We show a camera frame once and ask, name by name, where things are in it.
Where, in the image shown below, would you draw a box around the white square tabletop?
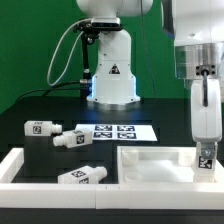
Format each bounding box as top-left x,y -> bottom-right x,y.
117,146 -> 224,184

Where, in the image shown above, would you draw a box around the white U-shaped fence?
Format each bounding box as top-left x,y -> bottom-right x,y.
0,148 -> 224,210

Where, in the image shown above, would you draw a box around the paper with marker tags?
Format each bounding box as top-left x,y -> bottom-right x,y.
76,124 -> 157,141

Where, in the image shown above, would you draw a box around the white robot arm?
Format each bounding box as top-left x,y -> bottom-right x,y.
75,0 -> 224,159

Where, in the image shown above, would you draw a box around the black camera on stand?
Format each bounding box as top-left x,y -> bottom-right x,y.
73,18 -> 123,99

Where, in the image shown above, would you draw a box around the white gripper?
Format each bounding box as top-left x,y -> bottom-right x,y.
191,78 -> 222,160

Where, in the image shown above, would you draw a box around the grey cable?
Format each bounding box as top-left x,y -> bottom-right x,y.
46,18 -> 88,88

